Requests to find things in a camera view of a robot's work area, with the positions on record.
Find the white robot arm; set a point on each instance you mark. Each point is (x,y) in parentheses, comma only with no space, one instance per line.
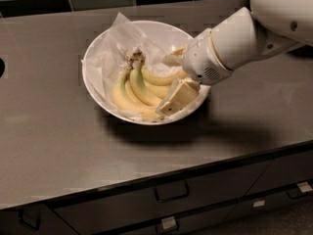
(264,29)

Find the white paper liner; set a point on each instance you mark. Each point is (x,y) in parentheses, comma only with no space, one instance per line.
(111,53)

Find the upper right drawer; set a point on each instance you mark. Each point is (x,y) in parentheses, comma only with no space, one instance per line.
(285,170)

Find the lower right drawer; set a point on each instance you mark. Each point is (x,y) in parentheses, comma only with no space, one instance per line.
(271,200)

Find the left cabinet drawer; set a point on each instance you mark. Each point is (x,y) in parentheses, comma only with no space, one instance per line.
(33,220)

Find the yellow banana bunch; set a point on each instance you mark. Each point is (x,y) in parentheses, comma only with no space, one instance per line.
(140,91)

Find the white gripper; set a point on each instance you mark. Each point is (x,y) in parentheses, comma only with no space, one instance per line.
(202,60)

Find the upper middle drawer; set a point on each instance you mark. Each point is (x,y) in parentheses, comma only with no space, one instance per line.
(113,212)

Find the lower middle drawer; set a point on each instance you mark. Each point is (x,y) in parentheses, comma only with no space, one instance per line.
(176,224)

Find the white bowl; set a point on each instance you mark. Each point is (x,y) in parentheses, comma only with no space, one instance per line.
(163,33)

